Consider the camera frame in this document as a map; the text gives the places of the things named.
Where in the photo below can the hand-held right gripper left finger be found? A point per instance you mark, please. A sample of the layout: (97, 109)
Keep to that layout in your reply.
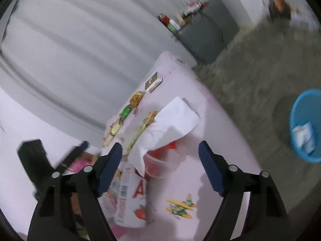
(110, 170)

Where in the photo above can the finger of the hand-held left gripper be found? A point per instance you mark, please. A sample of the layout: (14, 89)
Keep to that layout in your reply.
(75, 155)

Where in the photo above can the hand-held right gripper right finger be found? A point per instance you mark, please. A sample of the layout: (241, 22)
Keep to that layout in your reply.
(210, 170)

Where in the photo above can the white bottle with red cap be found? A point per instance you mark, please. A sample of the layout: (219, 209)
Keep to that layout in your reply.
(130, 200)

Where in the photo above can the red plastic cup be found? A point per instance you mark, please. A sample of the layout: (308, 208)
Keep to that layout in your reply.
(156, 167)

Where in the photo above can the white paper tissue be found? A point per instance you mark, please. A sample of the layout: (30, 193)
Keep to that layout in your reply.
(170, 125)

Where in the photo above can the blue plastic basket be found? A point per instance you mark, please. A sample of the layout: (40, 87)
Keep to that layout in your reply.
(298, 110)

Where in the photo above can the pink plastic bag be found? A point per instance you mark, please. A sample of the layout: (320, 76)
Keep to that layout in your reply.
(79, 166)

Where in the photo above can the pale yellow candy wrapper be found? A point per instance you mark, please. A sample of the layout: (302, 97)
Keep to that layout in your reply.
(108, 140)

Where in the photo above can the yellow white candy wrapper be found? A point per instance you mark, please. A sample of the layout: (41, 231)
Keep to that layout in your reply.
(114, 129)

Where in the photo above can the airplane sticker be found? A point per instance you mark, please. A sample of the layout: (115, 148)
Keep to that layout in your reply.
(181, 204)

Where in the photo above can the green candy wrapper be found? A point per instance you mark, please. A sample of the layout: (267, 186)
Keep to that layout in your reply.
(125, 112)

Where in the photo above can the gold green snack wrapper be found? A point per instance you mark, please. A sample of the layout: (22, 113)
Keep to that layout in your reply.
(150, 117)

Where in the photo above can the gold candy wrapper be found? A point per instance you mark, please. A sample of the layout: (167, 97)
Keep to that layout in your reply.
(136, 98)

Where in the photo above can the small cigarette box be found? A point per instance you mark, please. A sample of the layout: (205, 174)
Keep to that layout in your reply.
(153, 81)

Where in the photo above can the white packet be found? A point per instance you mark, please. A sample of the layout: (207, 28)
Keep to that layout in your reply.
(304, 136)

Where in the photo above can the grey cabinet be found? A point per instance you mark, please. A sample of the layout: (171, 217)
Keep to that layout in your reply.
(208, 37)

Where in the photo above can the row of small bottles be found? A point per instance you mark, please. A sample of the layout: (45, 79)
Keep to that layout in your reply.
(174, 25)

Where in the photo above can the white printed box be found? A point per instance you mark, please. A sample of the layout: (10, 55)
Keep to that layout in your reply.
(302, 17)

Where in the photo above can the brown printed bag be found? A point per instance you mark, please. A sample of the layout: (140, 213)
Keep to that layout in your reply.
(279, 2)

